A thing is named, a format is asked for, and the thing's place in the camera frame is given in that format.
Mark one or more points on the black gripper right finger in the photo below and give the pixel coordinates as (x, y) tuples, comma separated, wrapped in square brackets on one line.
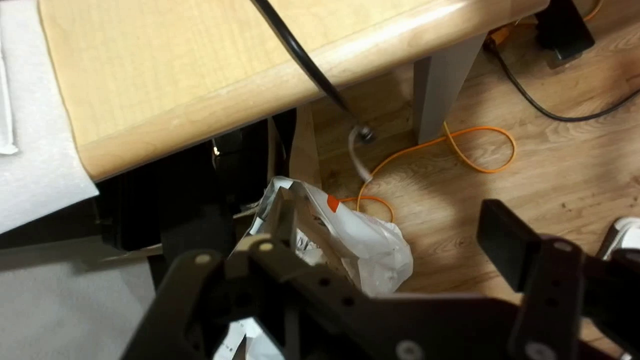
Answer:
[(553, 280)]

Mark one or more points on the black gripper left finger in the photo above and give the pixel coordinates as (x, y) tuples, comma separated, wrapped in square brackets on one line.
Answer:
[(200, 301)]

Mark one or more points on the white floor object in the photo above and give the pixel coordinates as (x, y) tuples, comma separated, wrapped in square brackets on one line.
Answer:
[(623, 232)]

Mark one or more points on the white plastic bag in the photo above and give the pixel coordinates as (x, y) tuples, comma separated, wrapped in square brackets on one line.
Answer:
[(373, 246)]

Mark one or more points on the grey table leg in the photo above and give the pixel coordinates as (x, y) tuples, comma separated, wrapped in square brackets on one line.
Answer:
[(443, 87)]

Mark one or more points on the black floor device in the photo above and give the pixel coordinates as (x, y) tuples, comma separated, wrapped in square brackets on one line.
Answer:
[(562, 27)]

